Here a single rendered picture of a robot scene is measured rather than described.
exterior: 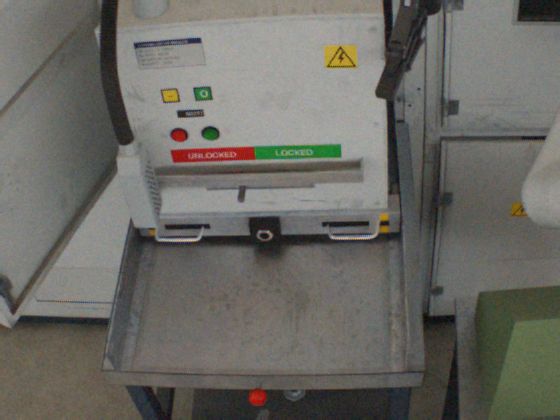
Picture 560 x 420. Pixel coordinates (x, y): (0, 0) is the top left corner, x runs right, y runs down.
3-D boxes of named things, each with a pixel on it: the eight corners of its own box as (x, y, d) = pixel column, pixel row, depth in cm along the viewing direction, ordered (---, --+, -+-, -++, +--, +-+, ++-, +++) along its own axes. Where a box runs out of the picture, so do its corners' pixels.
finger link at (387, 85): (406, 64, 123) (405, 61, 123) (393, 99, 121) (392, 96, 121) (388, 60, 125) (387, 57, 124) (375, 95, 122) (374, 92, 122)
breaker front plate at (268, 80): (386, 217, 159) (382, 20, 124) (149, 221, 164) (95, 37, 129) (385, 212, 160) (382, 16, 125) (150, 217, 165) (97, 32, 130)
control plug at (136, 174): (158, 228, 150) (138, 162, 137) (134, 229, 150) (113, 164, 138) (164, 198, 155) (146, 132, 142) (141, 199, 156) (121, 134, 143)
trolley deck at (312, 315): (423, 386, 145) (425, 370, 141) (108, 384, 151) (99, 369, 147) (408, 140, 191) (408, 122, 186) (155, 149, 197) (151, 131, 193)
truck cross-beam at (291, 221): (399, 232, 162) (400, 212, 158) (141, 236, 167) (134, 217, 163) (398, 214, 165) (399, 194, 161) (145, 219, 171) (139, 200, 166)
